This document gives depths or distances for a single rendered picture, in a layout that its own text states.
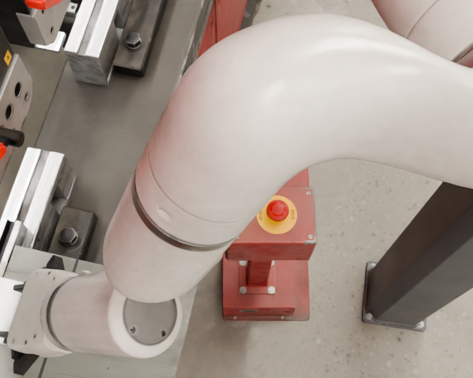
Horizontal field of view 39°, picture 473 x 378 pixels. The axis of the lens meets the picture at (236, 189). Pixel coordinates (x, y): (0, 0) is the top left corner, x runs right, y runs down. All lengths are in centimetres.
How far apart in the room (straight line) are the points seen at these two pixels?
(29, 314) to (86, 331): 16
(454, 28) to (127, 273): 29
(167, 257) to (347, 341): 149
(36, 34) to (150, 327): 39
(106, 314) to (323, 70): 36
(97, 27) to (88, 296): 59
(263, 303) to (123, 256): 132
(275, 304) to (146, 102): 83
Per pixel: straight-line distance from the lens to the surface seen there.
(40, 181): 104
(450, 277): 144
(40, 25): 84
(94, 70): 116
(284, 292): 182
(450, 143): 39
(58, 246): 107
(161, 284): 52
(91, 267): 94
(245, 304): 181
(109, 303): 63
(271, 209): 115
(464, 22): 41
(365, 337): 195
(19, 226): 99
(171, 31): 124
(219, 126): 36
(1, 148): 71
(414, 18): 43
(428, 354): 199
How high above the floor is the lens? 190
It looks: 69 degrees down
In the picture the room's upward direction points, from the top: 1 degrees clockwise
